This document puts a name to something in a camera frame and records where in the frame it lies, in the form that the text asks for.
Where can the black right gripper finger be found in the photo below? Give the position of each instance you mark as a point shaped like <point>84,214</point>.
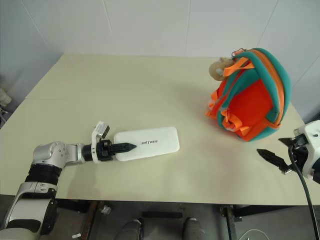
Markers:
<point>288,141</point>
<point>272,157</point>

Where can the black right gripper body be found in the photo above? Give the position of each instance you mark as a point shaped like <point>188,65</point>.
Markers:
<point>301,151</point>

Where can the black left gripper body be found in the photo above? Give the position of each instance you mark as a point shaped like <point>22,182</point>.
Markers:
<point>104,150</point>

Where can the white rectangular box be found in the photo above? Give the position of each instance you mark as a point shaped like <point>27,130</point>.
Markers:
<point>155,143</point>

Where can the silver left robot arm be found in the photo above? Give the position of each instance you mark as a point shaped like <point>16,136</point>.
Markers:
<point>50,153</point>

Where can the orange and teal backpack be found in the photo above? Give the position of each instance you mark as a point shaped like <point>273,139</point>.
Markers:
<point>252,105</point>

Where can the small white clip part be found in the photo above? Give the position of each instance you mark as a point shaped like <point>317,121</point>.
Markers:
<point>106,210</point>

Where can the rusty metal table leg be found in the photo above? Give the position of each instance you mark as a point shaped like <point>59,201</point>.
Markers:
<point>90,220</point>

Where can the dark metal table leg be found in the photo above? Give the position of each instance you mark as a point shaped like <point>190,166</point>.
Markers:
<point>230,222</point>

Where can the dark rounded grey shape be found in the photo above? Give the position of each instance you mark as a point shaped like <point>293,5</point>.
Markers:
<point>130,229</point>
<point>193,228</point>

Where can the small white scrap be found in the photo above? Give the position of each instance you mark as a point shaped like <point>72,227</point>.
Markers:
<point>75,236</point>

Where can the white object beside table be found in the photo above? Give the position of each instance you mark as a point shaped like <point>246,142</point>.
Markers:
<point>4,100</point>

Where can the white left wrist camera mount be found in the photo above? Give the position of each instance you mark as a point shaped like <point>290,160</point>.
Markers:
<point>95,137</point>

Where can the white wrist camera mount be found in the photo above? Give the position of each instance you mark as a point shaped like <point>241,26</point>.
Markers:
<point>311,136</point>
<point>95,137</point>

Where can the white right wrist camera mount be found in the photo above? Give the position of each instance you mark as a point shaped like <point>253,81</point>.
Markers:
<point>311,136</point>

